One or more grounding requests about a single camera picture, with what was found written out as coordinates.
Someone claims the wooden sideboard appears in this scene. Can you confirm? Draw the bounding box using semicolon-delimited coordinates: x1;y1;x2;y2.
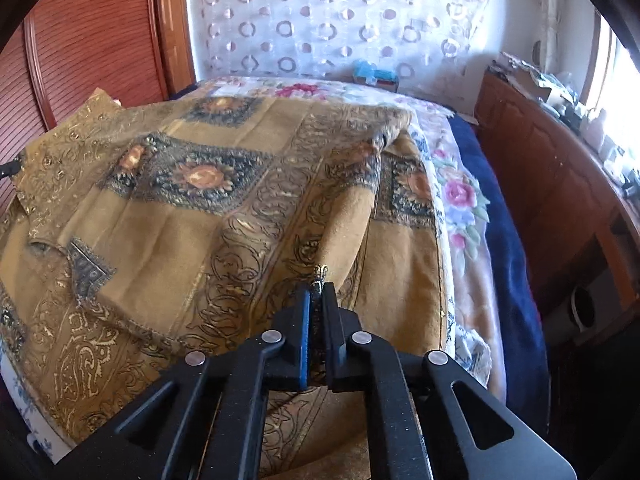
472;70;640;346

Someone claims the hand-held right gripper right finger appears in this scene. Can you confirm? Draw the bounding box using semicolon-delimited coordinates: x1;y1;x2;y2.
320;282;578;480

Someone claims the golden patterned shirt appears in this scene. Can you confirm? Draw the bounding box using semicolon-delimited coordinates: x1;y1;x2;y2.
0;87;446;480

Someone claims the wooden slatted wardrobe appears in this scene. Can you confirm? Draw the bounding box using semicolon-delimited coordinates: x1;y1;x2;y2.
0;0;198;206

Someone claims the beige window curtain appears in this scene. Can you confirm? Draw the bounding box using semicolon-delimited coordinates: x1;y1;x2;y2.
530;0;601;91

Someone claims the pile of assorted small items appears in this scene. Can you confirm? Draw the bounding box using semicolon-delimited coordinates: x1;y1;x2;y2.
492;52;640;196

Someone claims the white round container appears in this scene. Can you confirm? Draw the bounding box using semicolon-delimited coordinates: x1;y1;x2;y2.
542;280;598;346

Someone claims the window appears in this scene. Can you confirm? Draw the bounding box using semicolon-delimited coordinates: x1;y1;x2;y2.
580;10;640;126

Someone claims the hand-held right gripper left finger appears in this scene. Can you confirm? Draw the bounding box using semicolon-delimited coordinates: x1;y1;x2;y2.
52;285;313;480

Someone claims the white blue-flowered bed sheet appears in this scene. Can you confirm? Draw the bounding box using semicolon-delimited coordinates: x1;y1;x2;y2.
0;127;497;466

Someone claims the navy blue blanket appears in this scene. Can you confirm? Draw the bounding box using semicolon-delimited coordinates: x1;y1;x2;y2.
445;110;551;431

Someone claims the sheer circle-patterned curtain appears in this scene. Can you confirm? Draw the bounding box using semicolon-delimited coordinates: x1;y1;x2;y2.
185;0;493;93

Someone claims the teal box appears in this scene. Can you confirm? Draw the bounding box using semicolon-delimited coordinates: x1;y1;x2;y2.
351;60;401;92

